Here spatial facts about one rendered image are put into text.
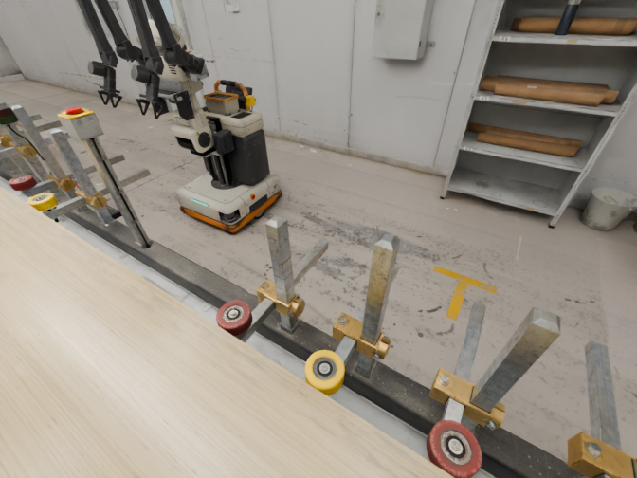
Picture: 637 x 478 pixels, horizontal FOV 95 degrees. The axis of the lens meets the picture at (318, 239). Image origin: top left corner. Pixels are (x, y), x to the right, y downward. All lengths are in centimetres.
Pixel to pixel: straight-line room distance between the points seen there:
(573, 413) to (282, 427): 154
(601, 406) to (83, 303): 116
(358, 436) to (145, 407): 39
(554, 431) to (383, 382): 110
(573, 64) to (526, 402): 230
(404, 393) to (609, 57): 270
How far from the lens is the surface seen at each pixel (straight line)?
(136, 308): 85
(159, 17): 194
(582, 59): 304
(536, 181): 330
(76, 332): 88
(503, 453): 89
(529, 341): 56
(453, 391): 75
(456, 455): 63
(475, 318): 89
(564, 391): 197
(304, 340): 91
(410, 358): 173
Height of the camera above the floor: 148
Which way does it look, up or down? 40 degrees down
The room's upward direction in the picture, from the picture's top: 1 degrees counter-clockwise
